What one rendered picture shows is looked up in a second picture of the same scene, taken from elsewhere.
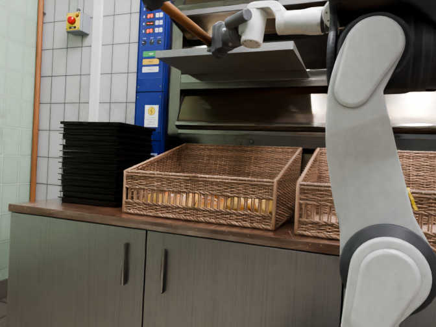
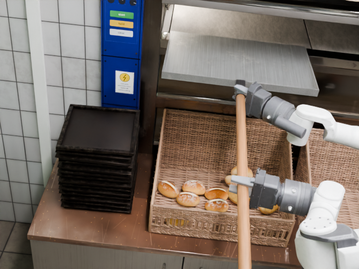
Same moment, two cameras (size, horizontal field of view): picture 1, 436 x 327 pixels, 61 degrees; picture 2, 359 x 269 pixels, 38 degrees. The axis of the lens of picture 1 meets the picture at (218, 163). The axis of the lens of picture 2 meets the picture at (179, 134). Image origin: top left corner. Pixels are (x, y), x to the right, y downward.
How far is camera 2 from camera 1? 1.55 m
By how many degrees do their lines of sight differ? 42
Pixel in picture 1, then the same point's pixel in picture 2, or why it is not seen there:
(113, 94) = (64, 47)
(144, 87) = (113, 51)
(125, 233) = (163, 257)
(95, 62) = (32, 8)
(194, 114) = (178, 83)
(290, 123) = not seen: hidden behind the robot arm
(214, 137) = (199, 105)
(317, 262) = not seen: outside the picture
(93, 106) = (38, 61)
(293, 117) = (287, 99)
